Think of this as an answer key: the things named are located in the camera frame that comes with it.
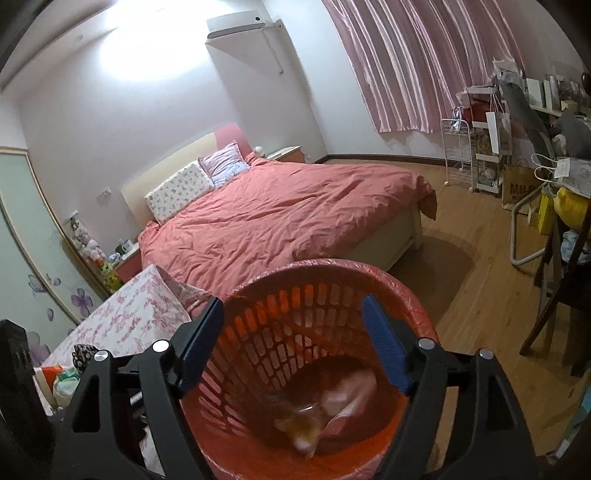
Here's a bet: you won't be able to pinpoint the left red nightstand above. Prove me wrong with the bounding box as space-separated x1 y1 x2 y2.
114 243 142 283

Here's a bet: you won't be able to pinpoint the dark wooden chair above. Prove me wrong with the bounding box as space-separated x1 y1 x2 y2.
520 217 590 377

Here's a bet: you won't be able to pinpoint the hanging plush toys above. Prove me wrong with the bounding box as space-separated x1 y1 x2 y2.
68 211 122 293

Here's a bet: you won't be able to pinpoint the floral tablecloth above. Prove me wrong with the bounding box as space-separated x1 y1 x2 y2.
42 265 211 367

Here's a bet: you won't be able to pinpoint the trash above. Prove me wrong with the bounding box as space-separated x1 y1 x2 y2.
269 370 378 458

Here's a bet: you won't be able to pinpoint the sliding wardrobe with flowers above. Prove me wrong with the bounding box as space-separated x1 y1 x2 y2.
0 148 107 366

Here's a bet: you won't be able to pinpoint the white air conditioner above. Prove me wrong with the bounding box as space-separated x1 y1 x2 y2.
206 11 266 40

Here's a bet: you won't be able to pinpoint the white wire rack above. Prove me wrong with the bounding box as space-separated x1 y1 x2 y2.
440 107 475 192

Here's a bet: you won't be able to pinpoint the red plastic laundry basket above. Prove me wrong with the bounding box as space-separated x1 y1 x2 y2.
182 260 436 479

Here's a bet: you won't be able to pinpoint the floral white pillow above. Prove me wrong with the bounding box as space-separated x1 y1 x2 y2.
144 161 214 225

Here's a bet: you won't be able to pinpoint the striped pink pillow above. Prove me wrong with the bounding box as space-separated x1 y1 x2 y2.
198 141 249 188

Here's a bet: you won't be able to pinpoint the light green sock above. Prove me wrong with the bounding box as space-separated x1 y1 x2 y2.
53 367 81 408

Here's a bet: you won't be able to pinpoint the black floral cloth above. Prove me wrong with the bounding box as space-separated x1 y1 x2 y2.
72 344 99 375

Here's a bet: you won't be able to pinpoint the pink striped curtain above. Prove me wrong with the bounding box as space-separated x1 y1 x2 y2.
324 0 523 134

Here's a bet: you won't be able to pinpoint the white storage cart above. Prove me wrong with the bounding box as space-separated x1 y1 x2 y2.
466 86 513 197

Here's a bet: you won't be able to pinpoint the pink bed duvet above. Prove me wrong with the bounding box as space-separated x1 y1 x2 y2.
139 159 438 296

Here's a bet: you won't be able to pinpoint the brown paper bag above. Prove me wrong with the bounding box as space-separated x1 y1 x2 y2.
501 165 541 205

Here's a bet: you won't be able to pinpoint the cream pink headboard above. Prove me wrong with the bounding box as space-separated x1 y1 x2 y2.
121 123 252 229

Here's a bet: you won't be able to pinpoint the right bedside nightstand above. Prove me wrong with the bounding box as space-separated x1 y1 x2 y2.
266 146 305 163

